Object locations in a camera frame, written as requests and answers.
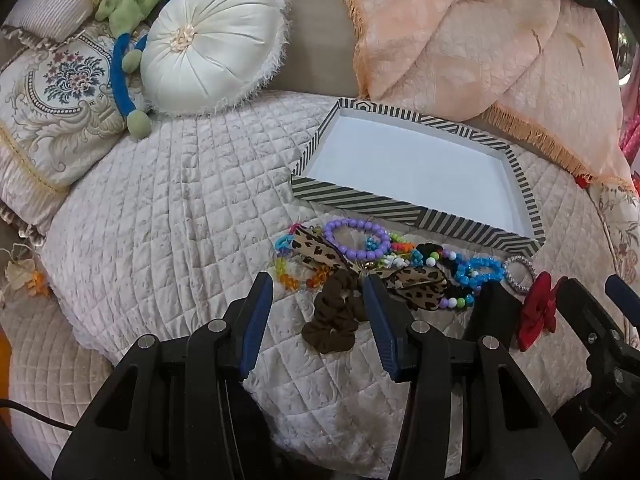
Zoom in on red satin bow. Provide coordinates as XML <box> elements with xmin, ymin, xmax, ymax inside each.
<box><xmin>516</xmin><ymin>271</ymin><xmax>567</xmax><ymax>352</ymax></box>

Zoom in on leopard print bow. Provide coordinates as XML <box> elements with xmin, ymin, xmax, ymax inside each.
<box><xmin>291</xmin><ymin>226</ymin><xmax>448</xmax><ymax>310</ymax></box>

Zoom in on brown scrunchie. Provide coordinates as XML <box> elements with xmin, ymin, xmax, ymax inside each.
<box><xmin>302</xmin><ymin>270</ymin><xmax>368</xmax><ymax>354</ymax></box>

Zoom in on purple bead bracelet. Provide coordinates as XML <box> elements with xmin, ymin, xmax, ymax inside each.
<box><xmin>322</xmin><ymin>216</ymin><xmax>393</xmax><ymax>260</ymax></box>

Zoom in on floral beige pillow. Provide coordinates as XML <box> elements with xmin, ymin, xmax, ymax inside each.
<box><xmin>587</xmin><ymin>181</ymin><xmax>640</xmax><ymax>313</ymax></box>

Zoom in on striped tray box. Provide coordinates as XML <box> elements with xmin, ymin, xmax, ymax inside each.
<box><xmin>291</xmin><ymin>98</ymin><xmax>546</xmax><ymax>257</ymax></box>

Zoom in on peach fringed blanket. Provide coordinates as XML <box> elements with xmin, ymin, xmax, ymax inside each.
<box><xmin>346</xmin><ymin>0</ymin><xmax>632</xmax><ymax>188</ymax></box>

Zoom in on embroidered floral pillow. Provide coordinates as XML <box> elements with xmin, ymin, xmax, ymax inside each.
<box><xmin>1</xmin><ymin>22</ymin><xmax>127</xmax><ymax>235</ymax></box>

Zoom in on round white satin cushion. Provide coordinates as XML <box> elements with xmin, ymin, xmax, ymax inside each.
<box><xmin>140</xmin><ymin>0</ymin><xmax>288</xmax><ymax>116</ymax></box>

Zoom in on green plush toy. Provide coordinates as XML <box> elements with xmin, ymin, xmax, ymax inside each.
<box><xmin>96</xmin><ymin>0</ymin><xmax>169</xmax><ymax>140</ymax></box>

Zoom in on blue bead bracelet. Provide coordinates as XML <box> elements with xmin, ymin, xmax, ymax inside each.
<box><xmin>451</xmin><ymin>253</ymin><xmax>508</xmax><ymax>291</ymax></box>

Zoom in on silver bead bracelet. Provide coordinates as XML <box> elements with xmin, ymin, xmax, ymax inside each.
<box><xmin>502</xmin><ymin>253</ymin><xmax>537</xmax><ymax>295</ymax></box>

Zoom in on orange yellow bead bracelet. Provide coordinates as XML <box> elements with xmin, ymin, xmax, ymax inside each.
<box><xmin>271</xmin><ymin>251</ymin><xmax>334</xmax><ymax>294</ymax></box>

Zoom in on colourful charm bead bracelet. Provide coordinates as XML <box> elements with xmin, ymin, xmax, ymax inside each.
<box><xmin>361</xmin><ymin>233</ymin><xmax>426</xmax><ymax>271</ymax></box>

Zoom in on black multicolour bead bracelet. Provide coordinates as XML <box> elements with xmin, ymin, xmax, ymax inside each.
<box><xmin>414</xmin><ymin>242</ymin><xmax>476</xmax><ymax>311</ymax></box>

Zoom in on black cable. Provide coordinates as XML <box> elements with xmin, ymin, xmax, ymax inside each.
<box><xmin>0</xmin><ymin>398</ymin><xmax>76</xmax><ymax>432</ymax></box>

